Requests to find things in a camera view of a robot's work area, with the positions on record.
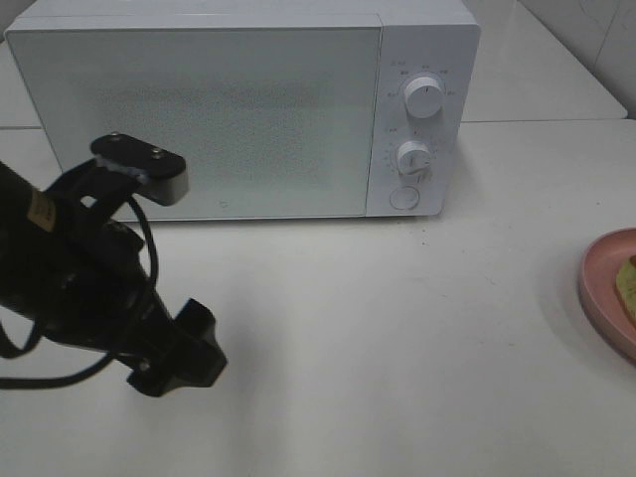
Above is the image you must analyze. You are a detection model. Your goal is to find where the round white door button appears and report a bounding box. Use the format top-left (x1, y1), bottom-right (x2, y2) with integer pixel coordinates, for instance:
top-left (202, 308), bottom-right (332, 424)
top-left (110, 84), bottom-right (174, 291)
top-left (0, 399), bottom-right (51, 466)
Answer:
top-left (390, 186), bottom-right (420, 211)

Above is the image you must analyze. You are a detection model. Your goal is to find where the white microwave door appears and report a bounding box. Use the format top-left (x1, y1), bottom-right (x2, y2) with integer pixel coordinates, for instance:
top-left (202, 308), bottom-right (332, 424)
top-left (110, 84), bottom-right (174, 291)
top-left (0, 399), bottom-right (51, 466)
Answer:
top-left (8, 28), bottom-right (380, 220)

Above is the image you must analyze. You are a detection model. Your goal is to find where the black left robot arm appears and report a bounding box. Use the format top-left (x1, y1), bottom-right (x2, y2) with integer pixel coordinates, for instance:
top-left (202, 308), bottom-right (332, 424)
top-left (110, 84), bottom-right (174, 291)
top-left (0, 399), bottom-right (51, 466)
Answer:
top-left (1, 160), bottom-right (228, 398)

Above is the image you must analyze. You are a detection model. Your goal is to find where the black left camera cable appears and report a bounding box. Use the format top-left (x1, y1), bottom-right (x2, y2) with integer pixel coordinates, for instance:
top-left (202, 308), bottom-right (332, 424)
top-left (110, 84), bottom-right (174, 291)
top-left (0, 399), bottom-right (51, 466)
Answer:
top-left (0, 196), bottom-right (161, 394)

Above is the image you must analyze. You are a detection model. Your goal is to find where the upper white power knob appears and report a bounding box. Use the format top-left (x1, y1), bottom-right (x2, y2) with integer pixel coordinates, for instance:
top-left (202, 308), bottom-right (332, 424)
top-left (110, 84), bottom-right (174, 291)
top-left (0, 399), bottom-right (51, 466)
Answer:
top-left (402, 73), bottom-right (445, 119)

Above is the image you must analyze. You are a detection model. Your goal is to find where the sandwich with lettuce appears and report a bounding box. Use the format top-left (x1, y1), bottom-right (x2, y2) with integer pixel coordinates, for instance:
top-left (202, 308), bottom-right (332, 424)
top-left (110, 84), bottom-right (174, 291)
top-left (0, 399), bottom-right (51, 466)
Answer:
top-left (615, 255), bottom-right (636, 326)

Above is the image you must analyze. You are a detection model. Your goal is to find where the white microwave oven body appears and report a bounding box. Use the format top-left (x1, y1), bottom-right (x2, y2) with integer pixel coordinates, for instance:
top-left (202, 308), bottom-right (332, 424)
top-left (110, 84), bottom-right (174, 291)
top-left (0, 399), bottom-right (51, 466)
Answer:
top-left (5, 9), bottom-right (480, 218)

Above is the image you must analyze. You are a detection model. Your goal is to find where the pink round plate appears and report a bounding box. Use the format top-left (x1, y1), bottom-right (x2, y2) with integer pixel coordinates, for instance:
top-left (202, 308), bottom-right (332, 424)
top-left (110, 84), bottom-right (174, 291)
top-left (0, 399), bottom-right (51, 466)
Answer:
top-left (577, 228), bottom-right (635, 365)

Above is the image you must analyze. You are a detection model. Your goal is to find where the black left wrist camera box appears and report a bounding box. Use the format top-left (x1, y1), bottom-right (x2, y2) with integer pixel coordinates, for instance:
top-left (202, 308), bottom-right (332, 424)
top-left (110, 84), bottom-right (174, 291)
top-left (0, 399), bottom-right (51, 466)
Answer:
top-left (39, 131), bottom-right (191, 235)

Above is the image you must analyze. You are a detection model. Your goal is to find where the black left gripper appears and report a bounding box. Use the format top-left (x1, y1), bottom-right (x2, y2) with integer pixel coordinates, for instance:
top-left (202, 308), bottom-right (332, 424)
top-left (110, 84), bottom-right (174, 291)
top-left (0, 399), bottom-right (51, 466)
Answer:
top-left (44, 223), bottom-right (228, 398)

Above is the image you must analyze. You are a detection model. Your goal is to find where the white timer knob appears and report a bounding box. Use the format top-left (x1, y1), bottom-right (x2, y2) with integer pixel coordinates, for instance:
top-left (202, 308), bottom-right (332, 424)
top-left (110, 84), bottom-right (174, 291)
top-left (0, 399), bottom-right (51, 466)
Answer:
top-left (396, 141), bottom-right (431, 176)

